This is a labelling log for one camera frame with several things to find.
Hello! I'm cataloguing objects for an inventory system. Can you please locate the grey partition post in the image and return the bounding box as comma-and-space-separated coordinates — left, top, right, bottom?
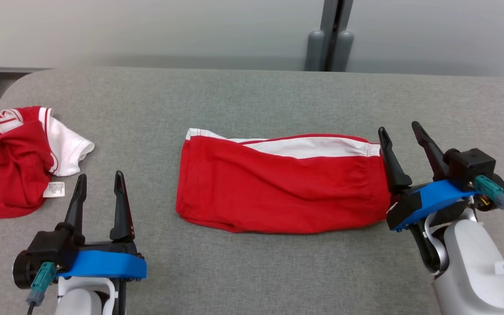
320, 0, 354, 72

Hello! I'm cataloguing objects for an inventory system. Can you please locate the red shorts white stripe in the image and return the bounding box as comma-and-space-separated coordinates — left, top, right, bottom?
175, 128, 392, 235

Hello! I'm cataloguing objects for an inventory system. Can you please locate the red white t-shirt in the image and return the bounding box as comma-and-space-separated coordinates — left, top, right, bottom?
0, 106, 95, 219

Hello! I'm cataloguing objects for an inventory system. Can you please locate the grey fabric sofa seat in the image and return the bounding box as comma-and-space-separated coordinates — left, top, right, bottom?
0, 66, 504, 315

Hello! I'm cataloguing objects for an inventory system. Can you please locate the teal plug right camera cable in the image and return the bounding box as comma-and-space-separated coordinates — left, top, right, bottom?
474, 175, 504, 313

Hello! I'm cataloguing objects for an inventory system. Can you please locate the teal plug left camera cable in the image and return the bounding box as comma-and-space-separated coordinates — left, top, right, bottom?
26, 262, 58, 315

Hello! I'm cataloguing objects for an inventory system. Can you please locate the grey rounded post cap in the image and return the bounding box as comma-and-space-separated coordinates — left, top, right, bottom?
332, 30, 354, 72
305, 30, 326, 71

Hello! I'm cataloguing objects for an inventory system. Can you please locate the teal plug camera cable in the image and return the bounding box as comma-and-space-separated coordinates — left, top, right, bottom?
474, 175, 504, 313
26, 262, 58, 315

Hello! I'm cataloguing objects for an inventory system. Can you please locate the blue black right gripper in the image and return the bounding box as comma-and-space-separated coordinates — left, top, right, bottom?
378, 121, 504, 273

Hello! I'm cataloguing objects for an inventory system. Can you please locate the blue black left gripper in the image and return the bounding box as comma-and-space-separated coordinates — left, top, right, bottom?
13, 171, 147, 315

